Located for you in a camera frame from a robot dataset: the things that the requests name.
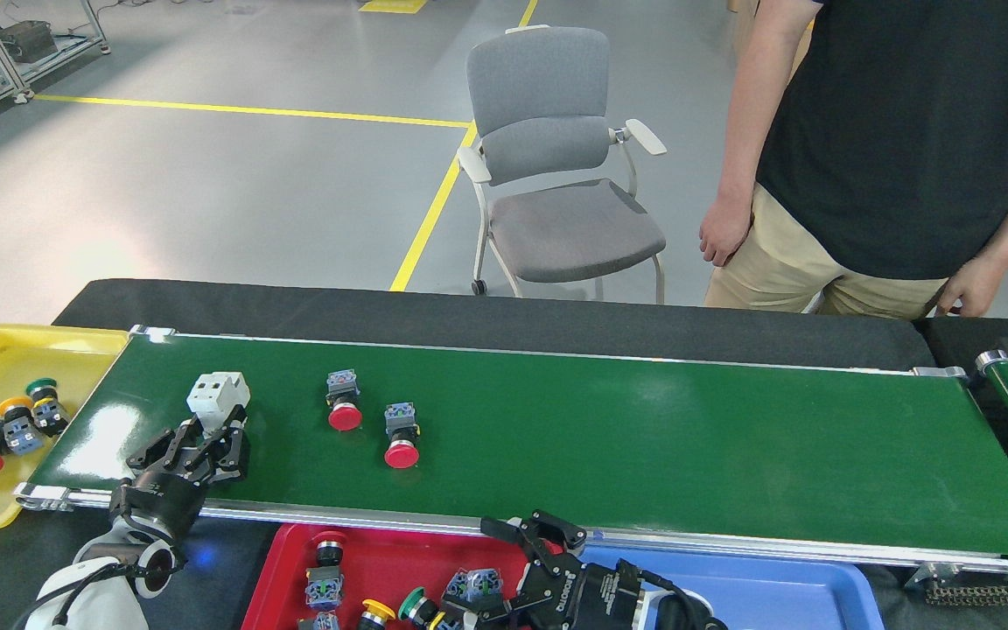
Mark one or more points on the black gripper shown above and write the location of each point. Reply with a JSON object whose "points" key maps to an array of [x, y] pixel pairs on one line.
{"points": [[613, 599], [158, 507]]}

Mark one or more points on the white circuit breaker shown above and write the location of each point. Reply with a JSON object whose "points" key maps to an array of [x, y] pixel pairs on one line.
{"points": [[217, 392]]}

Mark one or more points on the person's right forearm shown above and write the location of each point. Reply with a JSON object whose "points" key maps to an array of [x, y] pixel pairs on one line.
{"points": [[745, 140]]}

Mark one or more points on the long green conveyor belt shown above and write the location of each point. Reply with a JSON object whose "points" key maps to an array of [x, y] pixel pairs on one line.
{"points": [[600, 437]]}

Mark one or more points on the red plastic tray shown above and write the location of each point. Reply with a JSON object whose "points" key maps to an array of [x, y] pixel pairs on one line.
{"points": [[381, 560]]}

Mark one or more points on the yellow plastic tray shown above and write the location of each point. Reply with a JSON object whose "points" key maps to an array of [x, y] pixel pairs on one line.
{"points": [[31, 490]]}

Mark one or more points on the blue plastic tray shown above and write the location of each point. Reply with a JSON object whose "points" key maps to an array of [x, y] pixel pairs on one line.
{"points": [[784, 595]]}

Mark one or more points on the person's right hand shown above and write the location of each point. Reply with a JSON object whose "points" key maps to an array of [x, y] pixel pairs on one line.
{"points": [[725, 229]]}

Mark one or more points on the person's left hand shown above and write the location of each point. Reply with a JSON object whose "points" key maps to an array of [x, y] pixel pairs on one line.
{"points": [[976, 287]]}

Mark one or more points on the grey office chair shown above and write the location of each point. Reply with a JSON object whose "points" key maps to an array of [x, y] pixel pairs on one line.
{"points": [[574, 232]]}

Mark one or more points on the black equipment box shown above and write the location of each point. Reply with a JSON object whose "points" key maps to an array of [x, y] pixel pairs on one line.
{"points": [[30, 39]]}

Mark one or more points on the person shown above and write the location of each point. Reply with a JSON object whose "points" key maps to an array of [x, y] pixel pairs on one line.
{"points": [[889, 131]]}

